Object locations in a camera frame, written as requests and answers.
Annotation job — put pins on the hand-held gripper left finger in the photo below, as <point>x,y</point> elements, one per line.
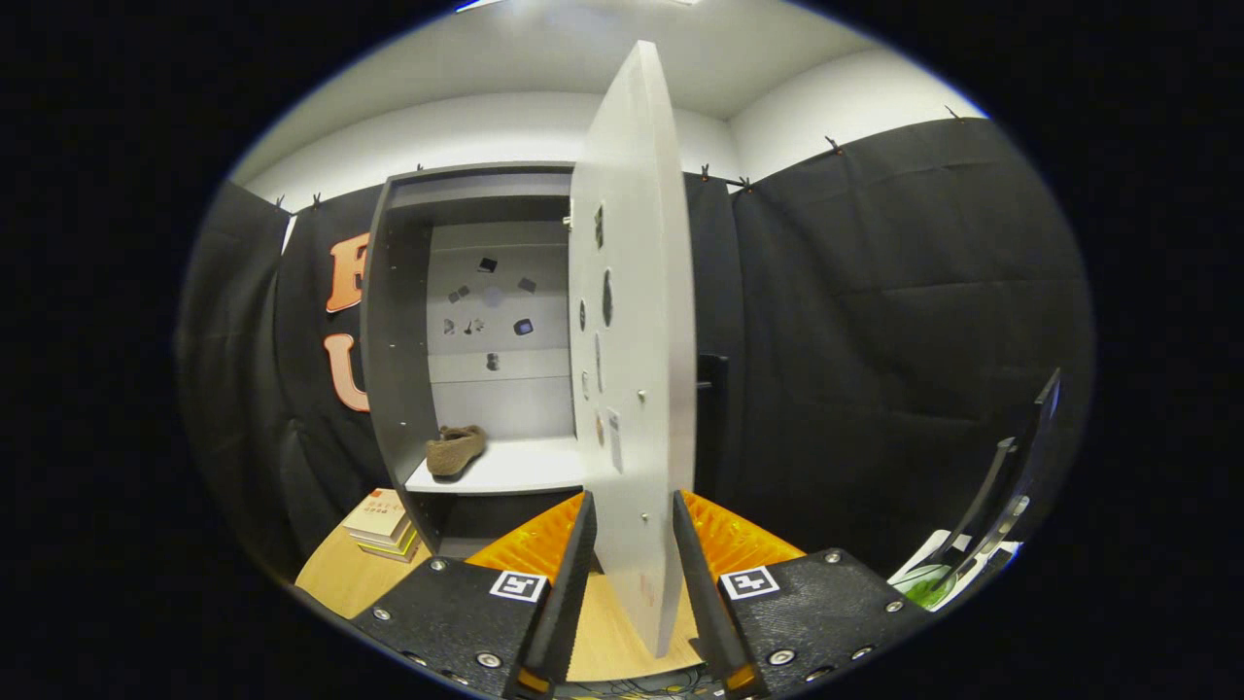
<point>569,603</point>

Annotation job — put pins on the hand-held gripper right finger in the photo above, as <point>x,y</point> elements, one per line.
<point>705,603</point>

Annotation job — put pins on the brown fuzzy shoe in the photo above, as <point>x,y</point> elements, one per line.
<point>452,452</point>

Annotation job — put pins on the dark grey shoe cabinet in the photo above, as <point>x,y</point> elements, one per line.
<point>394,340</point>

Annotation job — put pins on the white cabinet shelf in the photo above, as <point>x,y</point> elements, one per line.
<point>525,467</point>

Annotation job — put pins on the yellow edged book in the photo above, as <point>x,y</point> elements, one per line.
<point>400,552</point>

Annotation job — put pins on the beige book with orange corner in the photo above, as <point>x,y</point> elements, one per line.
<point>377,513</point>

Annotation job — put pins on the green object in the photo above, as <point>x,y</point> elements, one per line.
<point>918,588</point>

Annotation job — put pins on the white sheet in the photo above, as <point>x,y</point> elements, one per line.
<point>923,554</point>

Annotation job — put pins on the black backdrop cloth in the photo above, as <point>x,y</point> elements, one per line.
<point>875,321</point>

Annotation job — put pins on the black stand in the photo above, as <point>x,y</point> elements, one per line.
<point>1045,403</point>

